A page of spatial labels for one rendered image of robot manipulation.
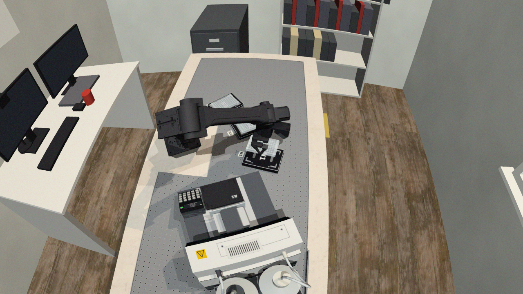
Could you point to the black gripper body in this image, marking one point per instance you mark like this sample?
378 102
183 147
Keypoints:
258 136

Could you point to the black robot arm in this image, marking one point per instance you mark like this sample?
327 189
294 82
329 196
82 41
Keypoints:
190 120

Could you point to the white multi-well plate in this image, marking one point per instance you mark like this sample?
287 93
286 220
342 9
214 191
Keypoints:
271 150
245 127
227 101

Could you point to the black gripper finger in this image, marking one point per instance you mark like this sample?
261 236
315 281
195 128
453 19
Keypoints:
264 148

